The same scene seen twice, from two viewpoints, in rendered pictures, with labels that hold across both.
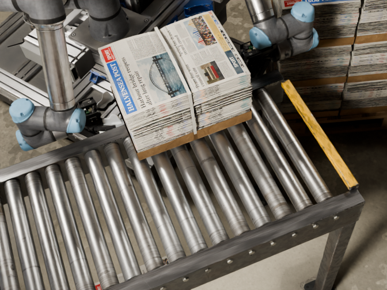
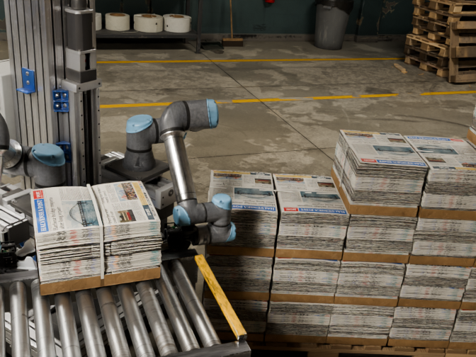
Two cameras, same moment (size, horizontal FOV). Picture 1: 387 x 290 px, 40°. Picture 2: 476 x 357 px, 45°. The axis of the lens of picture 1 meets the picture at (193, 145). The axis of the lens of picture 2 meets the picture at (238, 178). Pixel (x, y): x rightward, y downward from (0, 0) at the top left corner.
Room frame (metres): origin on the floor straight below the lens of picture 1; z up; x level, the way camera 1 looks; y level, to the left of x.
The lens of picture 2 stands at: (-0.57, -0.16, 1.94)
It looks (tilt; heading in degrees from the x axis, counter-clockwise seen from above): 26 degrees down; 351
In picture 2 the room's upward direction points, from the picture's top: 5 degrees clockwise
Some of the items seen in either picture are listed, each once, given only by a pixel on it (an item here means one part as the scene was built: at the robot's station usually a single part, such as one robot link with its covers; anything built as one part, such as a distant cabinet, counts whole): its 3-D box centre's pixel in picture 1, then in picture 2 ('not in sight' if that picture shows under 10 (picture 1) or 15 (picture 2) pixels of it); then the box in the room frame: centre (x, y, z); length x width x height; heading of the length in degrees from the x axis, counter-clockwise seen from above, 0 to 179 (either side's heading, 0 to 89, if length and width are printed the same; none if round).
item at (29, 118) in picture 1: (31, 117); not in sight; (1.06, 0.48, 0.90); 0.11 x 0.08 x 0.11; 74
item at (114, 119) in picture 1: (116, 118); (30, 263); (1.08, 0.23, 0.81); 0.09 x 0.03 x 0.06; 77
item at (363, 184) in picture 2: not in sight; (375, 172); (1.57, -1.12, 0.95); 0.38 x 0.29 x 0.23; 176
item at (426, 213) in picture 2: not in sight; (437, 193); (1.54, -1.41, 0.86); 0.38 x 0.29 x 0.04; 176
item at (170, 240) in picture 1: (152, 197); (44, 329); (0.79, 0.14, 0.77); 0.47 x 0.05 x 0.05; 14
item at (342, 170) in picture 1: (317, 130); (218, 292); (0.91, -0.38, 0.81); 0.43 x 0.03 x 0.02; 14
